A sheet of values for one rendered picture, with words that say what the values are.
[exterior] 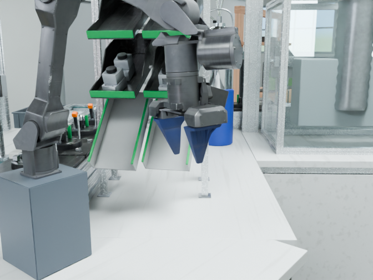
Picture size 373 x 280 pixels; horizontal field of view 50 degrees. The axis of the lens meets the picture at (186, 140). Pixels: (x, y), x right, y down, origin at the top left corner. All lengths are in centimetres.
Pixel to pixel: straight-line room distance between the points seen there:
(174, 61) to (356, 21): 128
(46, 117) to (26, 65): 500
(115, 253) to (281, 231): 43
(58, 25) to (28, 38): 504
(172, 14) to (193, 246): 56
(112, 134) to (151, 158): 15
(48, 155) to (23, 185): 9
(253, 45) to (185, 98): 161
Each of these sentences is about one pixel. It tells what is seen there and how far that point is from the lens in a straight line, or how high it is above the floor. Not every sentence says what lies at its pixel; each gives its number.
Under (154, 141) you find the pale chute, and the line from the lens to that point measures 120.
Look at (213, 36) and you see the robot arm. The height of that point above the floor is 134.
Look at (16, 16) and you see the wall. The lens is 581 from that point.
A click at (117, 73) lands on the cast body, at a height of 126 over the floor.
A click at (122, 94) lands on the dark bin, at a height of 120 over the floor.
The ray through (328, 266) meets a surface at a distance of 201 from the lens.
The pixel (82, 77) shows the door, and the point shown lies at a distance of 628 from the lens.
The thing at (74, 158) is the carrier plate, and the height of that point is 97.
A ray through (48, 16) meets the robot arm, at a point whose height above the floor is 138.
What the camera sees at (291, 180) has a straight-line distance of 180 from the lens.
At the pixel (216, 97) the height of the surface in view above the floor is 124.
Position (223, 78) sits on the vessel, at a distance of 193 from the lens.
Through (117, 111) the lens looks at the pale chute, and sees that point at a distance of 127.
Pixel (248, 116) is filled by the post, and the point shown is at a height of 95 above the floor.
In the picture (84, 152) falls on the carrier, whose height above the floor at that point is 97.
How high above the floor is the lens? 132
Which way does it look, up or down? 13 degrees down
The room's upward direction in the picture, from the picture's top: straight up
